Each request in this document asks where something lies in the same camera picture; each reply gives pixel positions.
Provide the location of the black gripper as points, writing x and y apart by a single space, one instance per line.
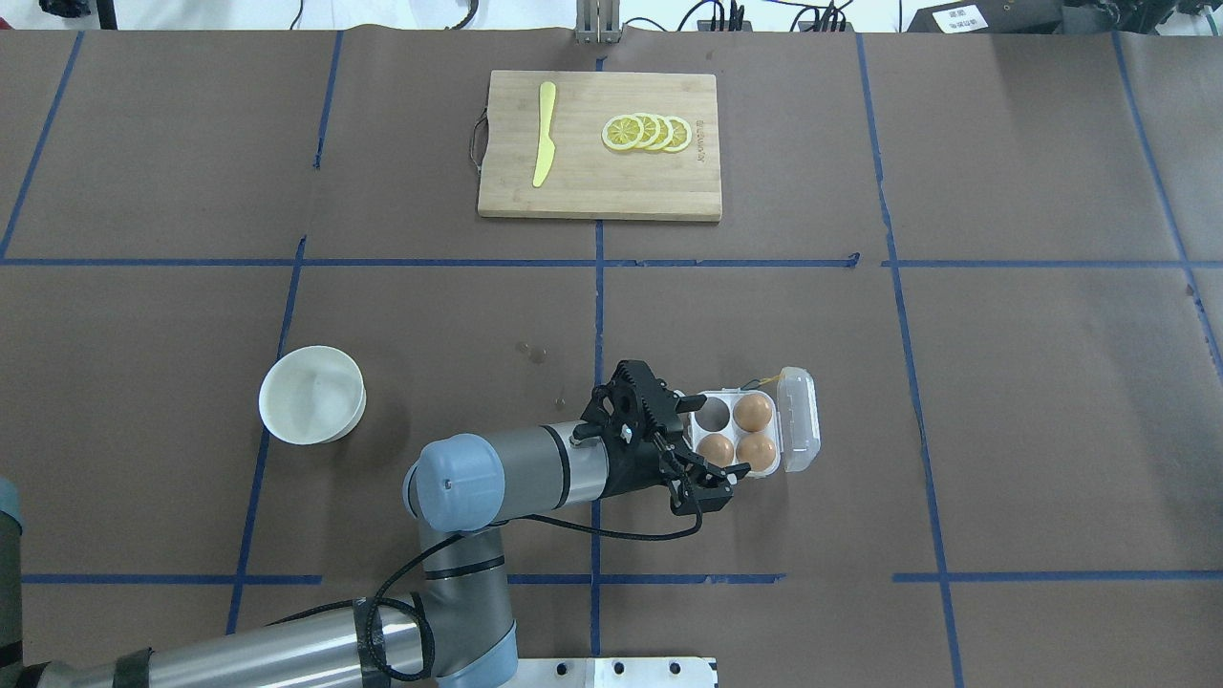
633 468

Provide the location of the brown egg from bowl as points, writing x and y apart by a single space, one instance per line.
718 450

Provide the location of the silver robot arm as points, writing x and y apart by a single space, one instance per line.
446 614

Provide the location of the clear plastic egg box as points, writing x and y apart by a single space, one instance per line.
769 425

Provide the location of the brown egg front in box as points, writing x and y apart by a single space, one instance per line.
759 451

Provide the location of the brown egg in box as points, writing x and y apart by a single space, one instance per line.
759 451
753 413

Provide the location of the brown egg rear in box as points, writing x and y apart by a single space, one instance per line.
753 413

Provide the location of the black box with label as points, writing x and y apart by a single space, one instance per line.
998 17

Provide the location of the bamboo cutting board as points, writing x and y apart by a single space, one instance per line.
589 182

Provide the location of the lemon slice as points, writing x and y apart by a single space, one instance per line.
623 133
664 131
680 135
651 128

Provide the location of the yellow plastic knife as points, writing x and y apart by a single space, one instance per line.
545 152

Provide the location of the white ceramic bowl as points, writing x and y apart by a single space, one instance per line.
313 395

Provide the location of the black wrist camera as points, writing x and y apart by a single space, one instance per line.
626 397

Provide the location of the aluminium frame post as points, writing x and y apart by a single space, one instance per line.
598 22

